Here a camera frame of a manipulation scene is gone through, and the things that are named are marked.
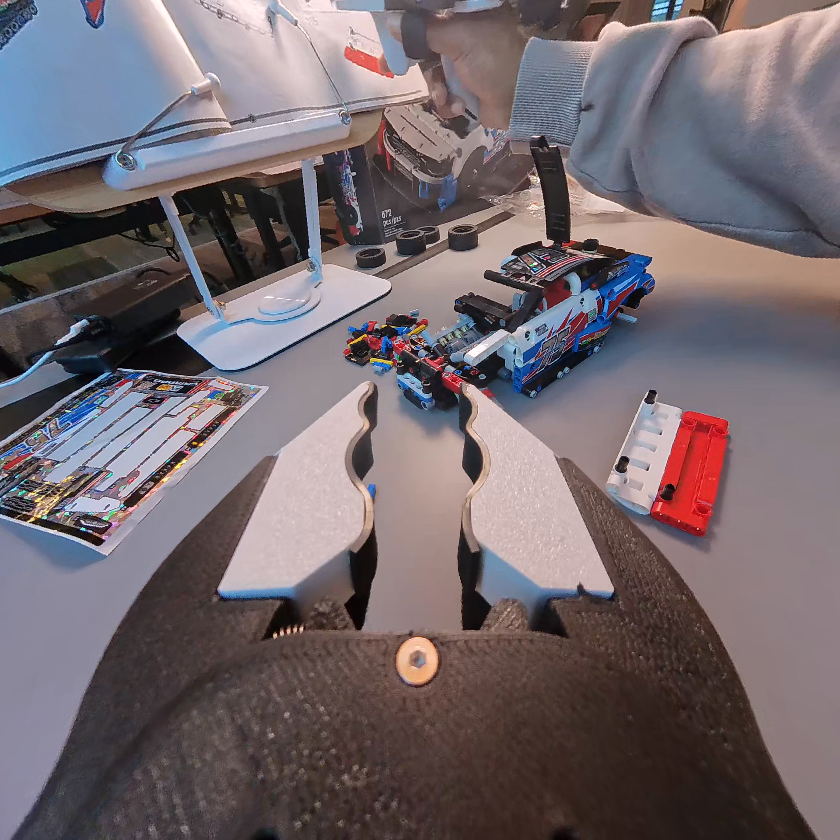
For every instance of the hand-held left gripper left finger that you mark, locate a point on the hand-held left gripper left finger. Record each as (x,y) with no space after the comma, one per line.
(302,525)

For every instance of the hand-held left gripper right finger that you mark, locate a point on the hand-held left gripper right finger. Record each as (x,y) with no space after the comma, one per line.
(531,525)

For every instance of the white and red lego panel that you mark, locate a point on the white and red lego panel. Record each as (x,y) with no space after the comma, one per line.
(689,472)

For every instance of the lego instruction booklet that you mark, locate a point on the lego instruction booklet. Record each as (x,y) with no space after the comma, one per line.
(98,79)

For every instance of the person's right forearm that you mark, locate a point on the person's right forearm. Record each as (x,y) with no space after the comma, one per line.
(689,118)

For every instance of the lego set box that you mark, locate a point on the lego set box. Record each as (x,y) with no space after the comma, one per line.
(407,190)

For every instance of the black lego tire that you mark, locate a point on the black lego tire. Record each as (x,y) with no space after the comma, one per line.
(463,237)
(432,233)
(371,258)
(410,244)

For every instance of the blue white lego race car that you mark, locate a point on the blue white lego race car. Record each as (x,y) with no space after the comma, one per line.
(558,328)

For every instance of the pile of small lego pieces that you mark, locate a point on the pile of small lego pieces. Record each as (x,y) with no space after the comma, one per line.
(380,341)

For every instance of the person's right hand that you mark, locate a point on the person's right hand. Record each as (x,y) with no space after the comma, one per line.
(489,72)

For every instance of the holographic sticker sheet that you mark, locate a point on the holographic sticker sheet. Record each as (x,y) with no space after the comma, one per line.
(118,453)

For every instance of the white book stand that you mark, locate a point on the white book stand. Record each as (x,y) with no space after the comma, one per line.
(282,315)

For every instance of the clear plastic bags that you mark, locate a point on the clear plastic bags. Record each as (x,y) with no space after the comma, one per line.
(590,203)

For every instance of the black power adapter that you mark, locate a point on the black power adapter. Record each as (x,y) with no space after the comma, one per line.
(124,341)

